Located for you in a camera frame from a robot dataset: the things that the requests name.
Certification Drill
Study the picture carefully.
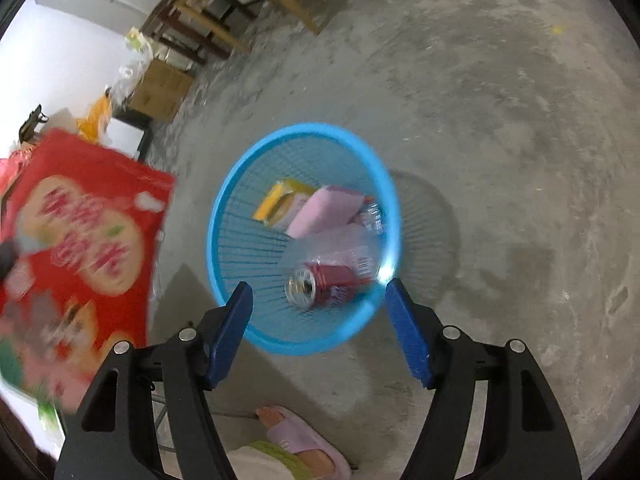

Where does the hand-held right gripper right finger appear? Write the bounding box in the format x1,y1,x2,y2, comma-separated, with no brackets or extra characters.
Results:
385,278,583,480

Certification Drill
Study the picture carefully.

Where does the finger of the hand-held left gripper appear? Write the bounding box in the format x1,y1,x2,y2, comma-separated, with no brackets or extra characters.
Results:
0,240,23,281

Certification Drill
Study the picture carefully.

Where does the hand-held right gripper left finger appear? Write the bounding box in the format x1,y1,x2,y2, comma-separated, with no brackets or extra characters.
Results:
54,281,254,480

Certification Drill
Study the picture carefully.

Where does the blue plastic basket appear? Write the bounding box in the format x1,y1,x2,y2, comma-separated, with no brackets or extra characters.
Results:
206,122,402,357

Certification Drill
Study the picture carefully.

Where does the red drink can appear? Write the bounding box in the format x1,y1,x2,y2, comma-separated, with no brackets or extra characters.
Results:
285,262,381,309

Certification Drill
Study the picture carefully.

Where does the red snack bag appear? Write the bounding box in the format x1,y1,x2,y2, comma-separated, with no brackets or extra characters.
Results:
0,128,177,418

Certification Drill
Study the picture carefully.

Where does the clear plastic container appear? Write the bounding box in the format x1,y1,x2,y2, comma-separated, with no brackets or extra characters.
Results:
281,222,388,291

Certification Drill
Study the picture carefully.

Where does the yellow snack packet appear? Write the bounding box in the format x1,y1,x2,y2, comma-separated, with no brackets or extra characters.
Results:
251,178,318,231

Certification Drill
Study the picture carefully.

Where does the pink foam block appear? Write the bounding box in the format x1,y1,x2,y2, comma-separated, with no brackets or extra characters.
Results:
286,185,371,240

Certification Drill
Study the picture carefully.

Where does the pink slipper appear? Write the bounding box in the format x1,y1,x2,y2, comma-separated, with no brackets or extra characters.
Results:
255,406,352,480

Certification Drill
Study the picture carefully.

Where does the white box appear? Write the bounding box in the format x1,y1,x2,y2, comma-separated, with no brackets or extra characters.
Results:
102,117,153,161

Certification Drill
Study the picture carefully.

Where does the yellow plastic bag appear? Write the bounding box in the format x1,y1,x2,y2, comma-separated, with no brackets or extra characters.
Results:
75,87,118,143

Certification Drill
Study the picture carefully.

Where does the crumpled clear plastic bag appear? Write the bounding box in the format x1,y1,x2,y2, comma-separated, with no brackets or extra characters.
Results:
107,57,151,101

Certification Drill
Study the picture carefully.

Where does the cardboard box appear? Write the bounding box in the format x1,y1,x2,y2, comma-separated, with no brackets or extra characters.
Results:
129,57,196,122

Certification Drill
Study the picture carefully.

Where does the white bag green print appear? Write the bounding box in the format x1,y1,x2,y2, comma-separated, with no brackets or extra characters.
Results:
124,27,155,61

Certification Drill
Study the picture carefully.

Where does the dark wooden stool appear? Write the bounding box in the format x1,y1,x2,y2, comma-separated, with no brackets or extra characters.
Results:
142,0,261,66

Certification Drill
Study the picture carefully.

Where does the wooden chair dark seat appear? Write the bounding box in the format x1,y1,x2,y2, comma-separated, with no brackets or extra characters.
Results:
172,0,346,56

